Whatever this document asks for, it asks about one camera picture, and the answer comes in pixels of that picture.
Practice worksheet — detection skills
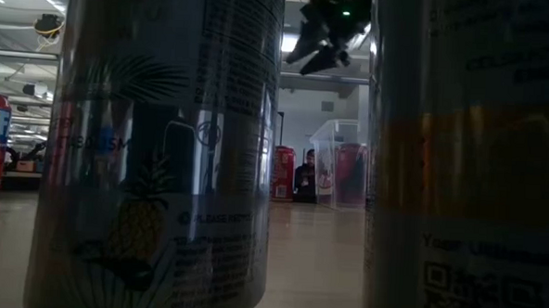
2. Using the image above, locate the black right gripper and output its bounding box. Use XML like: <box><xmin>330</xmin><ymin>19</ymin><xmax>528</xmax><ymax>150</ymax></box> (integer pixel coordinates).
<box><xmin>285</xmin><ymin>0</ymin><xmax>373</xmax><ymax>79</ymax></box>

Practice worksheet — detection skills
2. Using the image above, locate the long ceiling light strip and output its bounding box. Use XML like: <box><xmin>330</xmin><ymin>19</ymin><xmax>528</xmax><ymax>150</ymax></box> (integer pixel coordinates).
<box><xmin>0</xmin><ymin>48</ymin><xmax>60</xmax><ymax>62</ymax></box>

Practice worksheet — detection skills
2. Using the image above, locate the clear plastic bin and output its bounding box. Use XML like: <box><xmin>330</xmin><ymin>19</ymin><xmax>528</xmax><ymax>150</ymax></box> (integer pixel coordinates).
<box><xmin>306</xmin><ymin>117</ymin><xmax>371</xmax><ymax>211</ymax></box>

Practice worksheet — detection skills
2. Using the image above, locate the black ceiling-mounted device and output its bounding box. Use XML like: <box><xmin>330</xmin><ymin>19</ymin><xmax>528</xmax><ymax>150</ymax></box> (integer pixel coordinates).
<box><xmin>32</xmin><ymin>12</ymin><xmax>67</xmax><ymax>42</ymax></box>

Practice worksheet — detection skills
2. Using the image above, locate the ceiling light panel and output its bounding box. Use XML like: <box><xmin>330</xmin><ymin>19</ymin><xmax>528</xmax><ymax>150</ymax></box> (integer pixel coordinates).
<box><xmin>281</xmin><ymin>32</ymin><xmax>300</xmax><ymax>54</ymax></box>

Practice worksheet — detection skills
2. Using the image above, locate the pineapple print Celsius can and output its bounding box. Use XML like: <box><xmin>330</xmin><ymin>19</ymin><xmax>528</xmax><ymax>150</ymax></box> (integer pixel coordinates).
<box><xmin>22</xmin><ymin>0</ymin><xmax>287</xmax><ymax>308</ymax></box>

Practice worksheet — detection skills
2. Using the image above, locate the person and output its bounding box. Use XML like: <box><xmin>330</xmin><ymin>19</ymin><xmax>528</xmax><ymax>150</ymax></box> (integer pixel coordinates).
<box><xmin>293</xmin><ymin>148</ymin><xmax>321</xmax><ymax>204</ymax></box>

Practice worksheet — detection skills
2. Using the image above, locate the red Coca-Cola can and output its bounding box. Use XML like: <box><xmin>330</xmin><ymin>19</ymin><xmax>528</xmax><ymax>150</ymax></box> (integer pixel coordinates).
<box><xmin>271</xmin><ymin>145</ymin><xmax>298</xmax><ymax>203</ymax></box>
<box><xmin>331</xmin><ymin>141</ymin><xmax>370</xmax><ymax>209</ymax></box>

